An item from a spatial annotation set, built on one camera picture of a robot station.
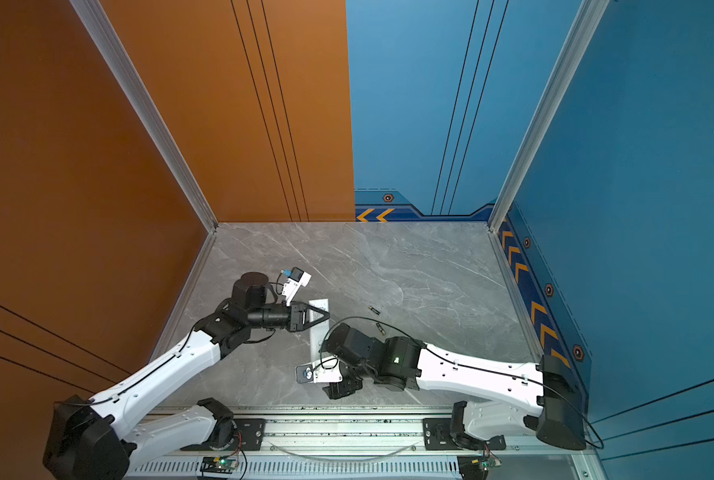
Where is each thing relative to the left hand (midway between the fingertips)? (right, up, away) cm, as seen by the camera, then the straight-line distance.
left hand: (327, 315), depth 72 cm
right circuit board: (+35, -36, -2) cm, 50 cm away
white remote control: (-2, -3, -2) cm, 4 cm away
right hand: (-1, -11, -3) cm, 11 cm away
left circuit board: (-26, -36, -1) cm, 44 cm away
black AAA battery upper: (+12, -3, +24) cm, 27 cm away
